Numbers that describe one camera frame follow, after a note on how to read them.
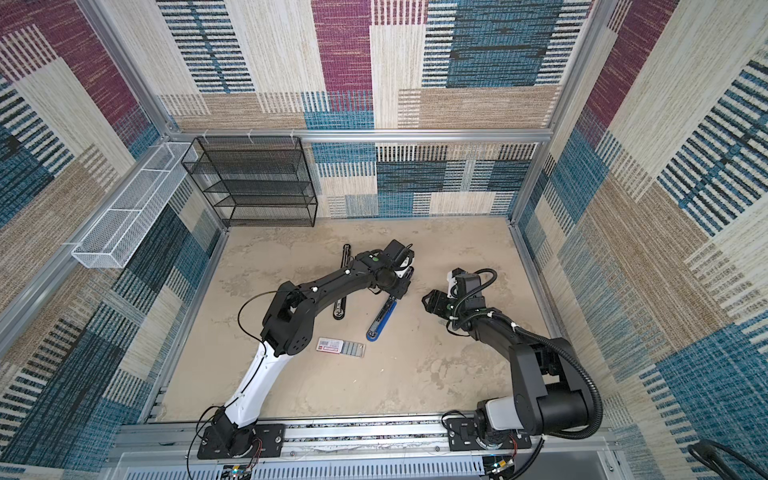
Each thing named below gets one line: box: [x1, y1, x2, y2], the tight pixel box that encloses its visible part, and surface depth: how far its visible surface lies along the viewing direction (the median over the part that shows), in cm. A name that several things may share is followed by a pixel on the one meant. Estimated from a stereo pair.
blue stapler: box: [366, 295, 397, 342], surface depth 93 cm
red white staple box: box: [316, 337, 344, 354], surface depth 89 cm
